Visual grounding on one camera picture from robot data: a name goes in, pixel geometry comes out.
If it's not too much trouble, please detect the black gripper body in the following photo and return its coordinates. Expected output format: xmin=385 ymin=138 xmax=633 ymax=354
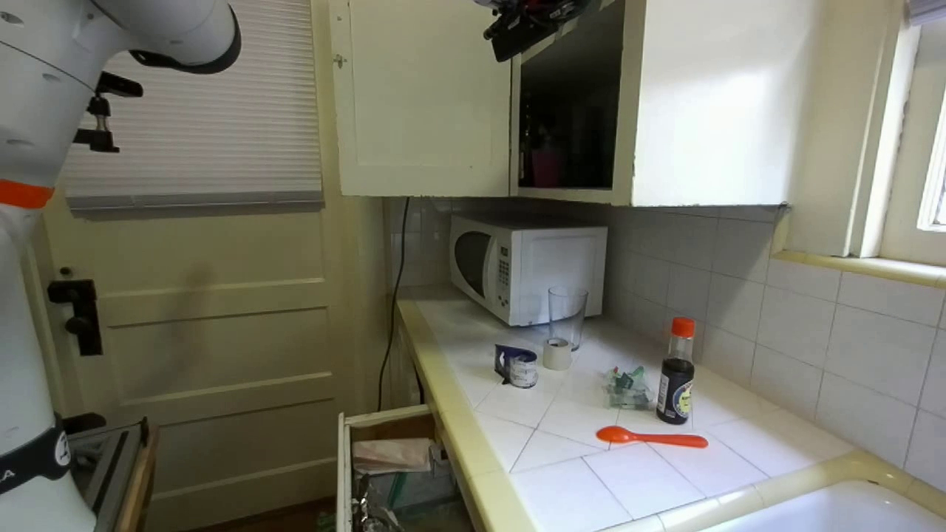
xmin=521 ymin=0 xmax=599 ymax=35

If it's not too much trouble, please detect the pink cup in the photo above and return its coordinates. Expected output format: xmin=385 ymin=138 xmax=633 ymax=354
xmin=528 ymin=135 xmax=568 ymax=188

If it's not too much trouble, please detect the cream cabinet door small knob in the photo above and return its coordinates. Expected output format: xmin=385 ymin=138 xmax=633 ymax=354
xmin=327 ymin=0 xmax=515 ymax=200

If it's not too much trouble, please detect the small white cup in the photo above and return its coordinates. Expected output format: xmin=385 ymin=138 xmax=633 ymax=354
xmin=540 ymin=338 xmax=576 ymax=372

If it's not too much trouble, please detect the white microwave oven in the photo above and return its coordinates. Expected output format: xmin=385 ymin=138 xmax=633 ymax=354
xmin=446 ymin=216 xmax=613 ymax=332

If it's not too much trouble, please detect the tall clear drinking glass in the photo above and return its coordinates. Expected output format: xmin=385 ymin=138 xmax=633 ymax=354
xmin=545 ymin=283 xmax=592 ymax=352

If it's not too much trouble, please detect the grey door window blind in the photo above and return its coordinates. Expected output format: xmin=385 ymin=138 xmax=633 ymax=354
xmin=63 ymin=0 xmax=327 ymax=218

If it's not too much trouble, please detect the dark blue white mug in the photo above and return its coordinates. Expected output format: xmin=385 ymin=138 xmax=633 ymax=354
xmin=494 ymin=342 xmax=540 ymax=391

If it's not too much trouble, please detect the green crumpled wrapper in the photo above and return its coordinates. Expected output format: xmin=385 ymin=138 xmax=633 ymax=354
xmin=602 ymin=364 xmax=659 ymax=414

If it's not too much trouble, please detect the soy sauce bottle red cap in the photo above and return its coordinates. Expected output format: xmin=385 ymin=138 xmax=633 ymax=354
xmin=657 ymin=315 xmax=701 ymax=429

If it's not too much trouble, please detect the cream panelled room door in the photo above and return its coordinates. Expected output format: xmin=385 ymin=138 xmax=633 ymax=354
xmin=39 ymin=188 xmax=359 ymax=532

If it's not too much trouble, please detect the folded cloth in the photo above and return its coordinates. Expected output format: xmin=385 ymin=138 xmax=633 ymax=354
xmin=353 ymin=437 xmax=438 ymax=479

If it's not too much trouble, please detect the open wooden drawer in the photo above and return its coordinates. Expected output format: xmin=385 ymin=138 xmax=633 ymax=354
xmin=333 ymin=404 xmax=469 ymax=532

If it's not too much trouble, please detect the white kitchen sink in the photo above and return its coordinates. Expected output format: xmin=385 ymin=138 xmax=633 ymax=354
xmin=678 ymin=469 xmax=946 ymax=532

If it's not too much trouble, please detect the cream wall cabinet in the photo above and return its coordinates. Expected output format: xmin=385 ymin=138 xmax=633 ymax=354
xmin=509 ymin=0 xmax=793 ymax=210

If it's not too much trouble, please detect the black microwave power cord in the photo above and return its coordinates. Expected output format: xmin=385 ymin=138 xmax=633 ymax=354
xmin=376 ymin=194 xmax=412 ymax=410

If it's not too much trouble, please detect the window with cream frame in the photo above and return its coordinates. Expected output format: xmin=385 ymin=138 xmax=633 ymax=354
xmin=846 ymin=0 xmax=946 ymax=290

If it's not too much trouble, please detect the black door bracket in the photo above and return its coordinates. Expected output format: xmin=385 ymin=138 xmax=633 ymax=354
xmin=45 ymin=275 xmax=106 ymax=357

